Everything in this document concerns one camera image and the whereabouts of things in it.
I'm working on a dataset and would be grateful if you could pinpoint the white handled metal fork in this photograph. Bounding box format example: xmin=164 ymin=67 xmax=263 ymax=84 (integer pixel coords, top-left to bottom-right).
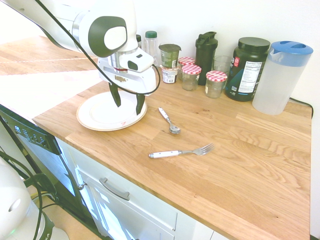
xmin=148 ymin=142 xmax=215 ymax=160

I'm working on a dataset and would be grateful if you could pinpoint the black protein powder tub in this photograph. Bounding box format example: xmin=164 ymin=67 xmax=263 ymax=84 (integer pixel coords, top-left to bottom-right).
xmin=224 ymin=36 xmax=271 ymax=102

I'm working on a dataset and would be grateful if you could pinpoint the white plate with gold rim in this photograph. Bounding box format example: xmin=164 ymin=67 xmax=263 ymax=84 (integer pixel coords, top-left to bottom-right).
xmin=76 ymin=91 xmax=148 ymax=132

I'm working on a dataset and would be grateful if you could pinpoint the black dishwasher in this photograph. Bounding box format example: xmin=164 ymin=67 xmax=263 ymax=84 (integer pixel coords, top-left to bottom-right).
xmin=0 ymin=104 xmax=101 ymax=236

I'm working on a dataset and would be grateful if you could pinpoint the green yogurt cup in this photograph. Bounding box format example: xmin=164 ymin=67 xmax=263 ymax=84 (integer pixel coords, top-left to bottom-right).
xmin=158 ymin=43 xmax=183 ymax=69

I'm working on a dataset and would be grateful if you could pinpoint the metal drawer handle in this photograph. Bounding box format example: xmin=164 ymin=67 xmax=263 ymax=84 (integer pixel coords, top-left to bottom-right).
xmin=99 ymin=177 xmax=131 ymax=201

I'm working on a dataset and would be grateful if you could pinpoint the plastic pitcher with light blue lid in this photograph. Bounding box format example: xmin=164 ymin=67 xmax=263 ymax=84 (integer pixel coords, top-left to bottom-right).
xmin=251 ymin=40 xmax=314 ymax=116

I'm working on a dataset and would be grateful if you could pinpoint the white and red yogurt cup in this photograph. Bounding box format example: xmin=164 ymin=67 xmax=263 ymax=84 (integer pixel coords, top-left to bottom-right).
xmin=161 ymin=65 xmax=180 ymax=84

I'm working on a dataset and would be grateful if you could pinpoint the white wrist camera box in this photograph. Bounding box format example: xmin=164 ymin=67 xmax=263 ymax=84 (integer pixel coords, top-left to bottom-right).
xmin=118 ymin=48 xmax=155 ymax=74

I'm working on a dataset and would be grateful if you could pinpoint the short clear drinking glass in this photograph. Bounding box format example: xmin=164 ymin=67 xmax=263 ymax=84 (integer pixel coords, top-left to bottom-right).
xmin=212 ymin=55 xmax=233 ymax=76

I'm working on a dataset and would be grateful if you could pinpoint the glass jar with checkered lid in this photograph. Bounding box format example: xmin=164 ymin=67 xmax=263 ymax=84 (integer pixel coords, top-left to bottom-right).
xmin=204 ymin=70 xmax=228 ymax=99
xmin=181 ymin=64 xmax=202 ymax=91
xmin=177 ymin=56 xmax=196 ymax=81

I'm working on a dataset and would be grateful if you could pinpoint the white handled metal spoon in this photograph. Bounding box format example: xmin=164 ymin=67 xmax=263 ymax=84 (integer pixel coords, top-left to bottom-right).
xmin=158 ymin=106 xmax=181 ymax=135

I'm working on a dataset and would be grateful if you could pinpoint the clear bottle with green cap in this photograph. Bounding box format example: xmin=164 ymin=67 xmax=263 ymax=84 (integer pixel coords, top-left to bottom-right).
xmin=144 ymin=30 xmax=159 ymax=66

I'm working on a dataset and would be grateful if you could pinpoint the dark green shaker bottle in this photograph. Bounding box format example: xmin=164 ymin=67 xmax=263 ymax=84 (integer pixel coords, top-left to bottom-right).
xmin=194 ymin=31 xmax=218 ymax=86

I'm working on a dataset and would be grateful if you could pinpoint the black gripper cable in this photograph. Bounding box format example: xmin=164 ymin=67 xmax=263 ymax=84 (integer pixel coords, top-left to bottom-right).
xmin=34 ymin=0 xmax=162 ymax=97

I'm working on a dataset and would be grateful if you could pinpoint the white kitchen cabinet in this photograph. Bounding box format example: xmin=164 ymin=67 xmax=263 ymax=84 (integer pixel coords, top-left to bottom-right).
xmin=54 ymin=136 xmax=241 ymax=240

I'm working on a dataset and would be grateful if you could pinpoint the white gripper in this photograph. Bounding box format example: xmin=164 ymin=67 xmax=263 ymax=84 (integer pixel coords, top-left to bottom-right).
xmin=97 ymin=57 xmax=157 ymax=116

